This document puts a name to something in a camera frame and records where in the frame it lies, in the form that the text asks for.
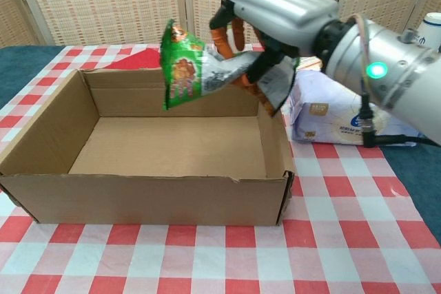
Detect woven bamboo folding screen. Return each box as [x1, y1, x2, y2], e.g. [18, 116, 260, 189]
[0, 0, 441, 47]

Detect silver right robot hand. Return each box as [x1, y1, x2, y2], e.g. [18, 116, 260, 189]
[209, 0, 340, 91]

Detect green small snack bag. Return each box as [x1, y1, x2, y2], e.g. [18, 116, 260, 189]
[158, 19, 300, 118]

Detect stack of white paper cups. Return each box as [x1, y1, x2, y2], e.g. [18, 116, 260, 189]
[418, 11, 441, 50]

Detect red paper sheet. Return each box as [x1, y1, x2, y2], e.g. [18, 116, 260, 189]
[102, 49, 163, 70]

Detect teal table cover cloth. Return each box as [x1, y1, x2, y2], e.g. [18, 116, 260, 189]
[0, 44, 441, 240]

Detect open brown cardboard box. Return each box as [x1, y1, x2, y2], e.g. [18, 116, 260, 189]
[0, 65, 296, 227]

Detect white tissue pack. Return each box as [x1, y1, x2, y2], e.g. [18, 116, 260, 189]
[283, 66, 427, 145]

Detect red white checkered tablecloth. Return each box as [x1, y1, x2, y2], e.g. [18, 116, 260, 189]
[0, 42, 441, 294]

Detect black arm cable with plug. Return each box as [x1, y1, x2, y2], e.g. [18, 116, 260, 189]
[351, 14, 441, 149]

